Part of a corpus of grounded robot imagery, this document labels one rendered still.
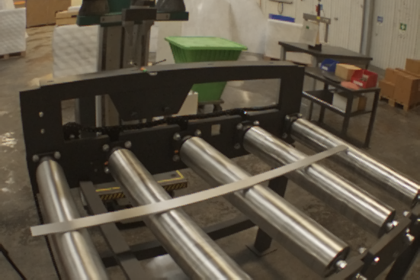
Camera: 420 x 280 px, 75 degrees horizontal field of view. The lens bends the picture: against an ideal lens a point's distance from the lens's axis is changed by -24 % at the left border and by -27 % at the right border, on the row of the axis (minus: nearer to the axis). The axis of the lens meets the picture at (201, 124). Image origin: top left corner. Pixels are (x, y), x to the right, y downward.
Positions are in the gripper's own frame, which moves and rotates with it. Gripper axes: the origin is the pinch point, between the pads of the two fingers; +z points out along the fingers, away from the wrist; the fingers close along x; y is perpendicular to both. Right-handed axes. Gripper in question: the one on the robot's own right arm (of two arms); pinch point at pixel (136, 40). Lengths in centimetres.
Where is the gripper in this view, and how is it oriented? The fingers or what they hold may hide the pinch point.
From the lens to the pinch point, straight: 134.1
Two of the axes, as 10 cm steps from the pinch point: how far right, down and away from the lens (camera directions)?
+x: -8.6, 1.3, -5.0
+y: -5.1, -3.5, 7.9
